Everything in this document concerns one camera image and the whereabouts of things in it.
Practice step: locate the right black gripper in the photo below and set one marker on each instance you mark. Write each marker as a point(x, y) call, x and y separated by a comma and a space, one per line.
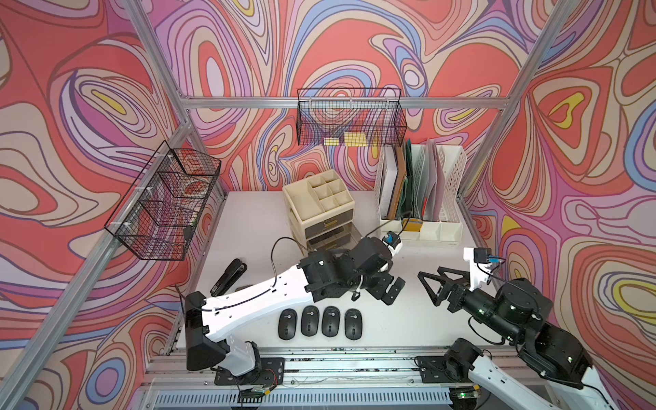
point(445, 285)

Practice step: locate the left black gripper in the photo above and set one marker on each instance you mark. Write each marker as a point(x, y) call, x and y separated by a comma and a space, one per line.
point(380, 286)

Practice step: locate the black wireless mouse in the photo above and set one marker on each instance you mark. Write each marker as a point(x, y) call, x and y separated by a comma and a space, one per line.
point(310, 321)
point(353, 324)
point(330, 323)
point(287, 324)

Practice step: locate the grey transparent drawer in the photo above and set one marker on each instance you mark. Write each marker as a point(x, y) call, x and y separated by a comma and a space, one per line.
point(329, 224)
point(344, 231)
point(337, 244)

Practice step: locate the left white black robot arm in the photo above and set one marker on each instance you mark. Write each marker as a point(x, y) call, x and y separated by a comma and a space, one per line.
point(211, 322)

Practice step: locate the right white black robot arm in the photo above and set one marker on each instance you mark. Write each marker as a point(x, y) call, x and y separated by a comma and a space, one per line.
point(518, 314)

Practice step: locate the cream drawer organizer cabinet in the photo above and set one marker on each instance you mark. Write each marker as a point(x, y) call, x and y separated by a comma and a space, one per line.
point(313, 199)

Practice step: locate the green folder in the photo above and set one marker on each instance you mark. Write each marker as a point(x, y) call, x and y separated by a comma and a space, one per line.
point(406, 202)

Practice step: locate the white file organizer rack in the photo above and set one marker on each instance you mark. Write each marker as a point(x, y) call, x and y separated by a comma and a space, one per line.
point(438, 170)

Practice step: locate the black stapler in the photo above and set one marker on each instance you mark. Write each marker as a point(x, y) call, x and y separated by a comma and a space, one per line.
point(231, 275)

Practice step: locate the yellow sticky notes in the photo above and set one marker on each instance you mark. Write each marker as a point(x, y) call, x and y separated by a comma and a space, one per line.
point(348, 139)

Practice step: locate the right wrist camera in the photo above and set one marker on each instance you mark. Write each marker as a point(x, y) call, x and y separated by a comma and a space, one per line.
point(482, 266)

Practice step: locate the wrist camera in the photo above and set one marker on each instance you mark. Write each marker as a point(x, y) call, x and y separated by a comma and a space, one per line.
point(393, 242)
point(482, 266)

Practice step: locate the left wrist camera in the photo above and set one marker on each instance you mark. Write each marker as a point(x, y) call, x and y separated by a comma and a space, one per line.
point(393, 242)

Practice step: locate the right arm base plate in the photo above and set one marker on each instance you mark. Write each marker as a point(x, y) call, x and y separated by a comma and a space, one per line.
point(433, 370)

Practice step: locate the aluminium front rail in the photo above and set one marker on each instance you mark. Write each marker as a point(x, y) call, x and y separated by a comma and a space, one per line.
point(316, 378)

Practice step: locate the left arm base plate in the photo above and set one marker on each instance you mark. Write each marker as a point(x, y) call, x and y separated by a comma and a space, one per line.
point(269, 372)

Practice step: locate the back black wire basket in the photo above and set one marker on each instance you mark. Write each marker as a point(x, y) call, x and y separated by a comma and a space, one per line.
point(331, 111)

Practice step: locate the black wire basket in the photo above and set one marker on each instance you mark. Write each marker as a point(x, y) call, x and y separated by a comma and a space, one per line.
point(331, 111)
point(157, 219)

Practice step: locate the left black wire basket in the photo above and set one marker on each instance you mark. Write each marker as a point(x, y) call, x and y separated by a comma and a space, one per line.
point(157, 219)

